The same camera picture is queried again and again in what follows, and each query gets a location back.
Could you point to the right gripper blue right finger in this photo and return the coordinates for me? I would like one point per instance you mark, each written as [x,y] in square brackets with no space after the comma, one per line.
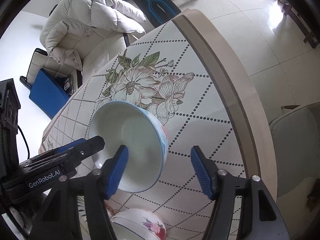
[205,170]

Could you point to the white bowl blue dots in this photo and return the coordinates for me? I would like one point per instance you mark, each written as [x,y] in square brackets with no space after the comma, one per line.
[122,123]

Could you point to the white bowl dark rim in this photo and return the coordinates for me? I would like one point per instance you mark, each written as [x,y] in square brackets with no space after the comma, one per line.
[98,159]

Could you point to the dark wooden chair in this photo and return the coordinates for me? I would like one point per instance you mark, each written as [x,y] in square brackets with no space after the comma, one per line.
[309,36]

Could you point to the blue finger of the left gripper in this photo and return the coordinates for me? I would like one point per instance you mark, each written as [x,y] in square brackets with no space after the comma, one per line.
[84,150]
[70,145]

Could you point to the black blue exercise mat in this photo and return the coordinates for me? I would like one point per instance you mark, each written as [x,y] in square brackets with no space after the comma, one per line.
[158,12]

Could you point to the white puffer jacket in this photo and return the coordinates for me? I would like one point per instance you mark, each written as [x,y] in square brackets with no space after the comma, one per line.
[81,18]

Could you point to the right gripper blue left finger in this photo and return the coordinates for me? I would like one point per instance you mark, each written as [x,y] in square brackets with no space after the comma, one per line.
[113,171]

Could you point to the cream padded folding chair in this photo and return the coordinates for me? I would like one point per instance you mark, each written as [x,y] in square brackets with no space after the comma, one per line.
[41,60]

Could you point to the plain white bowl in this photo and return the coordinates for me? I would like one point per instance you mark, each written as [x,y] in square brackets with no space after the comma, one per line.
[137,224]

